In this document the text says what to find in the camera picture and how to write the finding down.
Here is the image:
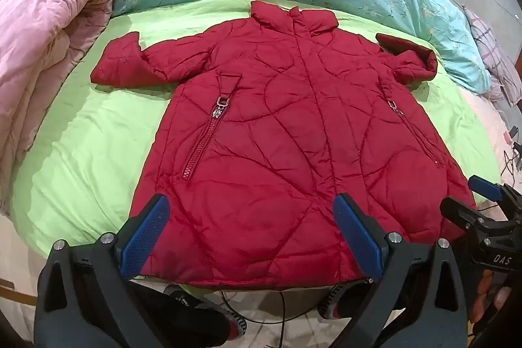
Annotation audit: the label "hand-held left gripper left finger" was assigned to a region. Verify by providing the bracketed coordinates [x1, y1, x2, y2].
[33, 193, 172, 348]

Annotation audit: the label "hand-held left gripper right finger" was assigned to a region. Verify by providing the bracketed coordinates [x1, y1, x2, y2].
[332, 192, 474, 348]

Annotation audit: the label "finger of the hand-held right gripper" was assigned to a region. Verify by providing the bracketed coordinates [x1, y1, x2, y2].
[440, 196, 497, 237]
[468, 175, 522, 210]

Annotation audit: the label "red quilted jacket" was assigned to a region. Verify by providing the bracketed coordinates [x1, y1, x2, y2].
[90, 1, 477, 289]

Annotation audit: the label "person's right hand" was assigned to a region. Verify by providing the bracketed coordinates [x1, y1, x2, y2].
[468, 268, 522, 332]

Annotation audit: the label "person's right shoe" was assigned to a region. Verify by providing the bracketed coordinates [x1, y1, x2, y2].
[317, 283, 370, 320]

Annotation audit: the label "person's shoe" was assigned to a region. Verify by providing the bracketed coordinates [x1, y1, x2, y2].
[317, 283, 370, 320]
[163, 284, 248, 337]

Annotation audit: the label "person's left shoe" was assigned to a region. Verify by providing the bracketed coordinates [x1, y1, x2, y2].
[163, 284, 248, 337]

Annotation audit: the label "green bed sheet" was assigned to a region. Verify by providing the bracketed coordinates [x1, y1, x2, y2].
[10, 0, 503, 292]

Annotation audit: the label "plaid cloth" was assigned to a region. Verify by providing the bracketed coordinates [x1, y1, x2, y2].
[463, 6, 522, 106]

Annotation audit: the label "pink quilt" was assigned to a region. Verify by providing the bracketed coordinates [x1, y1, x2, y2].
[0, 0, 115, 218]

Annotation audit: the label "black charger cables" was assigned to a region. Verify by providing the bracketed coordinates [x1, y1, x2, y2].
[501, 127, 522, 179]

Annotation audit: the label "black floor cable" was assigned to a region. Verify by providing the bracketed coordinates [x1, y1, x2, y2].
[220, 290, 327, 348]

